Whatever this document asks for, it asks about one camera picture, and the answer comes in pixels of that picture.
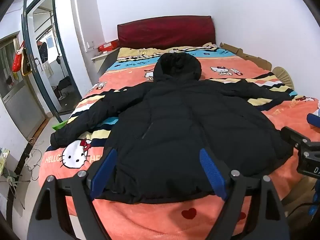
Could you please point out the dark hanging garment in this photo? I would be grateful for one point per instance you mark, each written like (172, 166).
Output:
(42, 51)

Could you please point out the red plastic bag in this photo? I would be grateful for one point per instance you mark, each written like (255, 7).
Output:
(18, 60)

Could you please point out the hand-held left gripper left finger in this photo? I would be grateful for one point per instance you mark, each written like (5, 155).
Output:
(102, 173)

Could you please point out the green plastic basin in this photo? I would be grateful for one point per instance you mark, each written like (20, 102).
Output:
(60, 125)

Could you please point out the black floor stand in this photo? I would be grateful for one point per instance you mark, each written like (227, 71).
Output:
(17, 170)

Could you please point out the brown cardboard sheet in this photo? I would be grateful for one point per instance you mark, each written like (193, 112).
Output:
(255, 61)

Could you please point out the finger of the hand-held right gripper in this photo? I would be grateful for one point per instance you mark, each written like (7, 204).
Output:
(293, 137)
(313, 120)

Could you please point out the red cardboard box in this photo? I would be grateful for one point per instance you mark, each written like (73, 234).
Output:
(107, 46)

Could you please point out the orange cartoon printed blanket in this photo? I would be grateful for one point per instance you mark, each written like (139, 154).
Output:
(150, 220)

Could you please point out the dark red padded headboard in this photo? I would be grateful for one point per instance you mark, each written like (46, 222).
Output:
(165, 31)

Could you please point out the white bedside shelf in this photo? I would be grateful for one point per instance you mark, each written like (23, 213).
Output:
(100, 56)

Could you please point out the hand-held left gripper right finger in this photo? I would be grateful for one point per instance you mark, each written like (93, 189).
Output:
(212, 175)

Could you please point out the black hooded puffer jacket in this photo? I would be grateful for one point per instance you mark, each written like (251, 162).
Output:
(175, 130)

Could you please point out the woven straw fan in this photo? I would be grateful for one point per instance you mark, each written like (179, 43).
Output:
(283, 76)

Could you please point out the green framed glass door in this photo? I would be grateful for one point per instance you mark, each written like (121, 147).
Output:
(37, 80)

